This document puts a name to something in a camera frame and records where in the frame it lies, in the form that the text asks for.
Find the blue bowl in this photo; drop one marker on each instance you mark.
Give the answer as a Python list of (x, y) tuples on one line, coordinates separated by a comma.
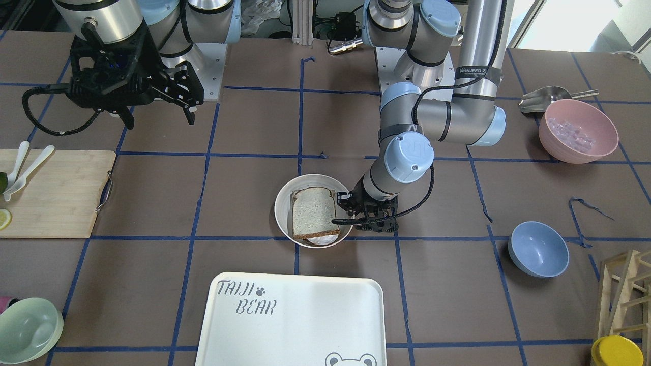
[(538, 250)]

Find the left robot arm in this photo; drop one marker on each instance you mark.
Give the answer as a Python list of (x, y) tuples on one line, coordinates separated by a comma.
[(413, 118)]

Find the yellow cup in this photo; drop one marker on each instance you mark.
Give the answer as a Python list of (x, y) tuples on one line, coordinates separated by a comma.
[(616, 350)]

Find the white round plate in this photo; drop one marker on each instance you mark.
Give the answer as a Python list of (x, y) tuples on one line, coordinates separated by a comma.
[(282, 207)]

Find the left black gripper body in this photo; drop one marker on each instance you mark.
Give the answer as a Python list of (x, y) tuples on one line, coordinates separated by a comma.
[(362, 199)]

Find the lemon half slice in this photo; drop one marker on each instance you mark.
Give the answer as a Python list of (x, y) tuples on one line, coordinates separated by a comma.
[(5, 218)]

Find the white plastic spoon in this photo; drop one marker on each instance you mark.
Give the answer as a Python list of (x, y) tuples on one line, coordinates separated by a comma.
[(20, 182)]

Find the aluminium frame post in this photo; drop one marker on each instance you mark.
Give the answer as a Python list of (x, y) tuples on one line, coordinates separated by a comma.
[(302, 13)]

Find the pink bowl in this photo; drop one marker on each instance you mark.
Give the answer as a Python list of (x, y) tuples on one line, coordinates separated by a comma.
[(575, 132)]

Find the wooden rack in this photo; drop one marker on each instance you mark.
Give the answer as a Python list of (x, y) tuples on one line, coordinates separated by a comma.
[(623, 285)]

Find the wooden cutting board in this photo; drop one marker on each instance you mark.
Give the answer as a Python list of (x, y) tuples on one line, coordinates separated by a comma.
[(60, 197)]

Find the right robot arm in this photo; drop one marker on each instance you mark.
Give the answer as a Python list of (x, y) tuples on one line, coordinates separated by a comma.
[(174, 25)]

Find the green avocado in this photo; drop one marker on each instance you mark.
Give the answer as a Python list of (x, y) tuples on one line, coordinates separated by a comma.
[(4, 182)]

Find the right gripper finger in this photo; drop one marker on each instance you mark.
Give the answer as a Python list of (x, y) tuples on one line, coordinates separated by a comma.
[(127, 117), (189, 112)]

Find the black power adapter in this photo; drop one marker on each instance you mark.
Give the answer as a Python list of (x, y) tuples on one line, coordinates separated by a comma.
[(345, 26)]

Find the green bowl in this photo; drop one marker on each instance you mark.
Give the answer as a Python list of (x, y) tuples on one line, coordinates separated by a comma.
[(29, 329)]

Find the metal scoop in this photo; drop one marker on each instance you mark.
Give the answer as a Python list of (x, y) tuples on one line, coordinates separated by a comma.
[(537, 101)]

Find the white plastic fork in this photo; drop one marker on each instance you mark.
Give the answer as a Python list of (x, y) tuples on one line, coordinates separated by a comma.
[(20, 158)]

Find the cream bear tray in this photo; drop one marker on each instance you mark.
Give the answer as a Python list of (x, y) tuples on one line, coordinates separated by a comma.
[(283, 319)]

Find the fried egg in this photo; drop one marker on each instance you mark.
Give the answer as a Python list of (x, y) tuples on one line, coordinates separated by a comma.
[(324, 240)]

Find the pink cloth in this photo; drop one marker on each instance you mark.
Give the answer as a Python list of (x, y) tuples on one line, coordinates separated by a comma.
[(6, 302)]

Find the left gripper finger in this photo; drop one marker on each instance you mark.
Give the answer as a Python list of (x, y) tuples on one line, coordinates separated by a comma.
[(343, 197), (347, 221)]

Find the bread slice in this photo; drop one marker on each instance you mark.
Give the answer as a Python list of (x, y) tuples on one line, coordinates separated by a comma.
[(312, 211)]

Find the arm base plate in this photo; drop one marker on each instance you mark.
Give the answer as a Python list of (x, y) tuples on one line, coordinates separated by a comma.
[(393, 66), (208, 60)]

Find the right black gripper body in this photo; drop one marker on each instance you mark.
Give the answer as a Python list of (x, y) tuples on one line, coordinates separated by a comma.
[(150, 65)]

